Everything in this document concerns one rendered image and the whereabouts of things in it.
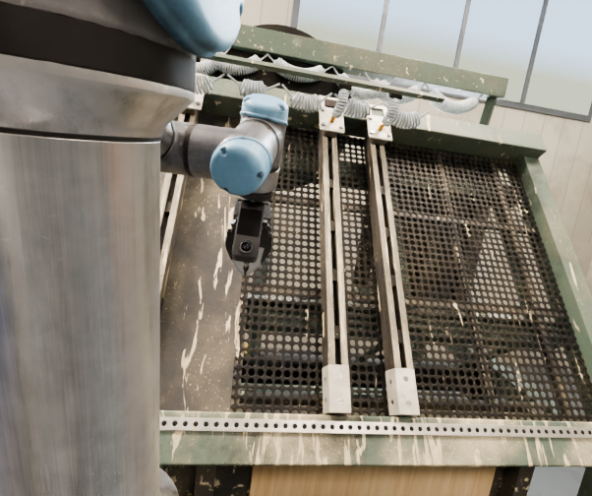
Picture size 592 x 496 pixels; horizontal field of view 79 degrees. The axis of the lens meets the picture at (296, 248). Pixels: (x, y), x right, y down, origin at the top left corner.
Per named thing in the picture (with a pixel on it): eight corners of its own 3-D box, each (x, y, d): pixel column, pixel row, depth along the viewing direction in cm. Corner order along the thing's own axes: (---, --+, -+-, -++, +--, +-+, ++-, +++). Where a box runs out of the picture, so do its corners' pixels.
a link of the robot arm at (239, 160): (185, 193, 51) (211, 161, 59) (264, 204, 50) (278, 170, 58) (178, 138, 46) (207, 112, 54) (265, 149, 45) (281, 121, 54)
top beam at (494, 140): (14, 82, 134) (0, 57, 126) (24, 64, 139) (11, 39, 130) (531, 165, 171) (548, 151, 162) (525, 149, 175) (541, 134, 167)
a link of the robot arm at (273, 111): (233, 100, 53) (248, 87, 60) (228, 168, 60) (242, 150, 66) (285, 113, 53) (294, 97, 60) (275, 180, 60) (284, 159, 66)
